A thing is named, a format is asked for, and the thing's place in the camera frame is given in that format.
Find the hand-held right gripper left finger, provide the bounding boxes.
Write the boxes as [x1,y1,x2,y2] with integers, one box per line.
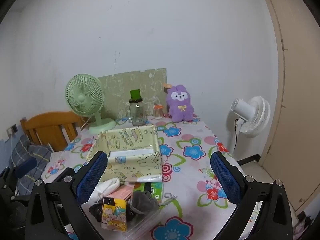
[25,151,108,240]

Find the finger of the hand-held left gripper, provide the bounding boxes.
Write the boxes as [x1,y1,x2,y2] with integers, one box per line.
[9,157,37,178]
[50,167,76,183]

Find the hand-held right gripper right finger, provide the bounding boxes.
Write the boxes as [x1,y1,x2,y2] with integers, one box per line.
[210,152,293,240]

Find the white cloth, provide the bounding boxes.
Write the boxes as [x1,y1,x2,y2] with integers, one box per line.
[91,177,122,203]

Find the black sock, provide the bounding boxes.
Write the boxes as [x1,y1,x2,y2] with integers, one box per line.
[89,197,115,223]

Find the pink cloth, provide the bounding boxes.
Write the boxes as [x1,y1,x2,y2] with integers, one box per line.
[106,184,137,202]

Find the yellow cartoon pouch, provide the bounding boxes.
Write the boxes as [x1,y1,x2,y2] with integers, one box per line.
[101,198,128,230]

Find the yellow cartoon print storage box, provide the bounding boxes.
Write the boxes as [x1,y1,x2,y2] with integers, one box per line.
[86,125,163,183]

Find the grey sock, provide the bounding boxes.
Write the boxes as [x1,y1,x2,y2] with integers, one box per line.
[127,190,159,223]

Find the green tissue pack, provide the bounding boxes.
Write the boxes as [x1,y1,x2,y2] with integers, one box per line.
[134,182,163,203]

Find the grey plaid blanket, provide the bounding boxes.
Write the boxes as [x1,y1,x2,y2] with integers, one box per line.
[7,134,54,195]

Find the wooden chair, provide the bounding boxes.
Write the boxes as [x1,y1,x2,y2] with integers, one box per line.
[20,111,89,152]

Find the white standing fan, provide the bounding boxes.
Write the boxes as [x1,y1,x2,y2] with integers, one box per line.
[226,95,271,155]

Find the clear plastic bag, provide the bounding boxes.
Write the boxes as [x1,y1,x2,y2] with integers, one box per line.
[125,202,180,240]

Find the glass jar with green lid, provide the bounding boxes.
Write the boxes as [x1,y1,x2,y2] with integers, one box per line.
[128,89,147,127]

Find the green desk fan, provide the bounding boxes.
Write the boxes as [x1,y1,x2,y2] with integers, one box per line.
[65,74,117,134]

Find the purple plush toy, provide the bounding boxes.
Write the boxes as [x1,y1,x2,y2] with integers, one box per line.
[162,82,195,123]

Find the green patterned board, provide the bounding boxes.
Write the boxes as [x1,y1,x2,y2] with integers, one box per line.
[97,68,167,120]

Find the beige door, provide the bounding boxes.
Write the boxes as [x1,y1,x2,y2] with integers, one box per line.
[257,0,320,213]

